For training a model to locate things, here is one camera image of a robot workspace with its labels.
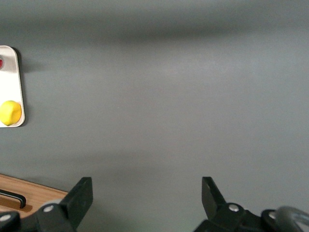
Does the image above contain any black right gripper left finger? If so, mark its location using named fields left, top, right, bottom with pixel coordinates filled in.
left=0, top=176, right=94, bottom=232

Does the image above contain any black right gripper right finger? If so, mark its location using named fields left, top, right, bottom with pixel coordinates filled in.
left=193, top=176, right=278, bottom=232

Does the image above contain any white rounded tray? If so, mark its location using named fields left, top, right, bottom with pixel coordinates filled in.
left=0, top=45, right=26, bottom=128

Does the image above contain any wooden drawer front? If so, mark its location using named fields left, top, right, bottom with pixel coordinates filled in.
left=0, top=173, right=69, bottom=214

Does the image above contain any yellow lemon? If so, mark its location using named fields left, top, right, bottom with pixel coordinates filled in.
left=0, top=100, right=23, bottom=127

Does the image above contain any black drawer handle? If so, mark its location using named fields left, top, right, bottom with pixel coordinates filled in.
left=0, top=189, right=27, bottom=209

